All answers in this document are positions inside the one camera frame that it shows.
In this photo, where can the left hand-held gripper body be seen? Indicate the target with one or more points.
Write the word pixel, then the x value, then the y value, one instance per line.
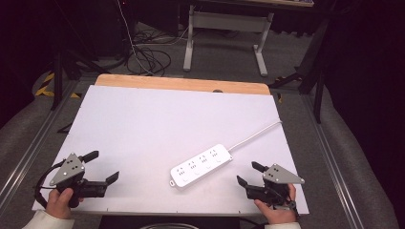
pixel 68 170

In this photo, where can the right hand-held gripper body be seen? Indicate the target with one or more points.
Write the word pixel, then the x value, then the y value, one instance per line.
pixel 280 176

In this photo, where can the person's left hand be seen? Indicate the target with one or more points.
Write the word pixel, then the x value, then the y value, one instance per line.
pixel 59 203

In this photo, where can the person's right hand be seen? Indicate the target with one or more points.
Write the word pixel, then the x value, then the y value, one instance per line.
pixel 280 214

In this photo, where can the white power strip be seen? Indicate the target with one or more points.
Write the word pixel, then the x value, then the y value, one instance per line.
pixel 200 167

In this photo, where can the white board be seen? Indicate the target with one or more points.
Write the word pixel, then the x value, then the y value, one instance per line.
pixel 153 127

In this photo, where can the black seat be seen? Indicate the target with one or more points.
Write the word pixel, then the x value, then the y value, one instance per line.
pixel 168 222

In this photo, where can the yellow black floor tape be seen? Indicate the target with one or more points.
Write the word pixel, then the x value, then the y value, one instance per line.
pixel 46 86

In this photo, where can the black metal stand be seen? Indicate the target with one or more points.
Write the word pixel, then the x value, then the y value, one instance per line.
pixel 57 79
pixel 318 79

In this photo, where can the wooden desk top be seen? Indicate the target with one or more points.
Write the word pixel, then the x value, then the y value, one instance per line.
pixel 286 3

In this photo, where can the metal floor rail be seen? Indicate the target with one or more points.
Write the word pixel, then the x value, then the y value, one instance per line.
pixel 331 159
pixel 28 159

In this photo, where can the white metal desk frame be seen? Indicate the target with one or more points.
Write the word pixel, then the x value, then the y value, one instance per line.
pixel 191 47

